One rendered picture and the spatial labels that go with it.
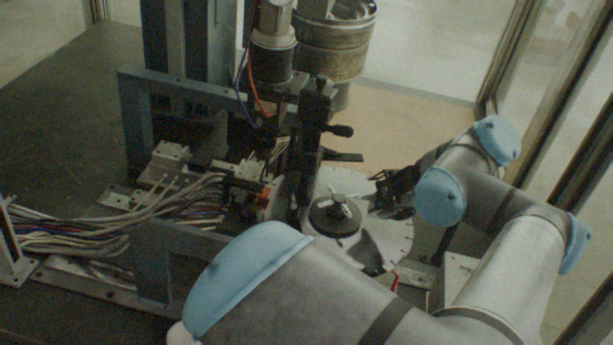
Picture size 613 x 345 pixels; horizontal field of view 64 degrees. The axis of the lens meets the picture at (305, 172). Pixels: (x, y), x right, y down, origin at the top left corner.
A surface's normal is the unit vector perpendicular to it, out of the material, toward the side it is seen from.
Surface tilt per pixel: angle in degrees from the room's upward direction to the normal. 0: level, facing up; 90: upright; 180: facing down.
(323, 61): 90
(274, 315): 39
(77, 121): 0
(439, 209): 95
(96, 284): 0
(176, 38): 90
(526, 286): 21
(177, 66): 90
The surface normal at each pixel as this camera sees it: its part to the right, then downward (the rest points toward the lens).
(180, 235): -0.22, 0.60
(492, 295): 0.01, -0.96
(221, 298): -0.40, -0.18
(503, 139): 0.48, -0.37
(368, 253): 0.13, -0.76
